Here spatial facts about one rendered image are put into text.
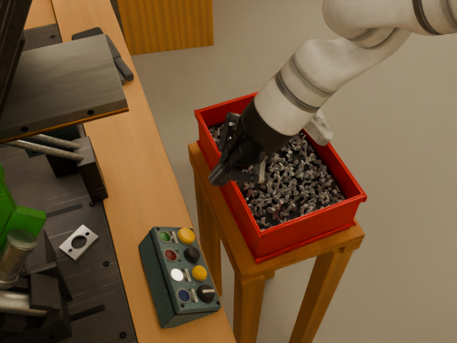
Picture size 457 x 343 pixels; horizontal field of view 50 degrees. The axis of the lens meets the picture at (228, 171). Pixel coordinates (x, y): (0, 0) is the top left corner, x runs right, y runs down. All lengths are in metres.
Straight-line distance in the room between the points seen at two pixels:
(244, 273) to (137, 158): 0.30
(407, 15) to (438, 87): 2.06
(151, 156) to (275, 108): 0.40
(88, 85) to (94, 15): 0.55
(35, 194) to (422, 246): 1.46
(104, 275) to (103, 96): 0.29
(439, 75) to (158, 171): 1.93
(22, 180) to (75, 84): 0.28
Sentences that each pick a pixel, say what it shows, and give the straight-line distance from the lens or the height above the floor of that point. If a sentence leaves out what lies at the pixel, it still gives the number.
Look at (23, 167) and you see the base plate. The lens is 1.00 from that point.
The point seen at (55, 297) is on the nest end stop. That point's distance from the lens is 0.76.
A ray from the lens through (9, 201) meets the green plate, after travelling 0.67.
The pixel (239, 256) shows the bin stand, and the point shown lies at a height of 0.80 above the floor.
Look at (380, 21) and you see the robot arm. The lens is 0.52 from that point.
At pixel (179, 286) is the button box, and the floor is 0.95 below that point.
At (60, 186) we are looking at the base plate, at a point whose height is 0.90.
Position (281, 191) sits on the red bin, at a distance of 0.91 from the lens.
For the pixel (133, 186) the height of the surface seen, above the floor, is 0.90.
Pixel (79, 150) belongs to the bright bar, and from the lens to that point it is 0.84.
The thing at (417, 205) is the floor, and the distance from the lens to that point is 2.08.
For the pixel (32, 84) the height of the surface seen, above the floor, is 1.13.
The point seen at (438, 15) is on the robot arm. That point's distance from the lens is 0.50.
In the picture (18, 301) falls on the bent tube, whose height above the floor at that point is 0.99.
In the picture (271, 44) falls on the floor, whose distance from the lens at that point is 2.61.
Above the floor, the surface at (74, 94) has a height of 1.13.
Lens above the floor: 1.64
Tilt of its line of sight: 54 degrees down
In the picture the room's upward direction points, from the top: straight up
